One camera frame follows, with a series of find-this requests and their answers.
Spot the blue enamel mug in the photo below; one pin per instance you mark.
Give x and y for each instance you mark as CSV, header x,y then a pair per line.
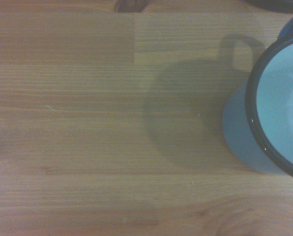
x,y
279,98

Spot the wooden mug tree black base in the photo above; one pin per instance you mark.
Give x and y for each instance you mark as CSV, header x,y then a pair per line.
x,y
276,5

